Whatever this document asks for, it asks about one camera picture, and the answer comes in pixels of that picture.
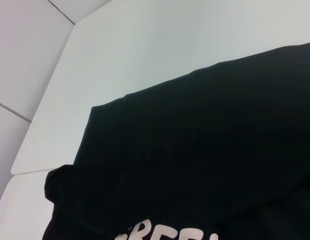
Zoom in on black t-shirt with white print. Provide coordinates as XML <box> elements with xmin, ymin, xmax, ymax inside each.
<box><xmin>43</xmin><ymin>41</ymin><xmax>310</xmax><ymax>240</ymax></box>

